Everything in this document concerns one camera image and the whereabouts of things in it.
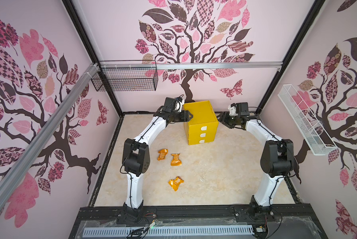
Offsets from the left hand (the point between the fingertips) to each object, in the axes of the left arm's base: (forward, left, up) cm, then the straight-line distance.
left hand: (188, 118), depth 91 cm
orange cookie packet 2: (-20, +8, -18) cm, 28 cm away
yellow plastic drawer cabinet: (+4, -10, +2) cm, 11 cm away
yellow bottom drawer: (-8, -5, -14) cm, 17 cm away
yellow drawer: (-7, -9, -8) cm, 14 cm away
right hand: (+1, -19, -3) cm, 20 cm away
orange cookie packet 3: (-34, +8, -18) cm, 39 cm away
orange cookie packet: (-14, +17, -19) cm, 29 cm away
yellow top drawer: (-5, -15, -2) cm, 16 cm away
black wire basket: (+35, +49, +9) cm, 61 cm away
